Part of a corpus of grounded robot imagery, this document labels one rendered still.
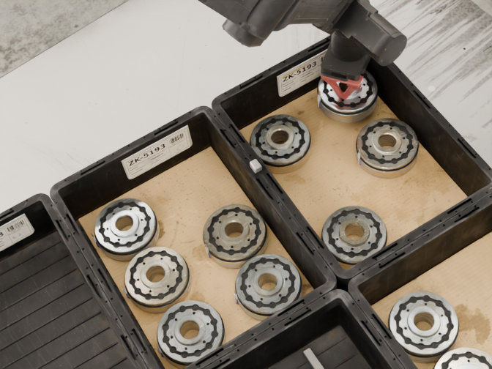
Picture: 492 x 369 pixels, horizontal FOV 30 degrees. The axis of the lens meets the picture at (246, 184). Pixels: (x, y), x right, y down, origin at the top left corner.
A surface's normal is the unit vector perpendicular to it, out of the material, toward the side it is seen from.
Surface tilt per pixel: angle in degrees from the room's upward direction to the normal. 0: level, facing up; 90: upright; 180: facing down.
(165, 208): 0
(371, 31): 36
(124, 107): 0
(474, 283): 0
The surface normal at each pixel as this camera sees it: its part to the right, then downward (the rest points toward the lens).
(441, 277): -0.10, -0.51
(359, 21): -0.54, -0.09
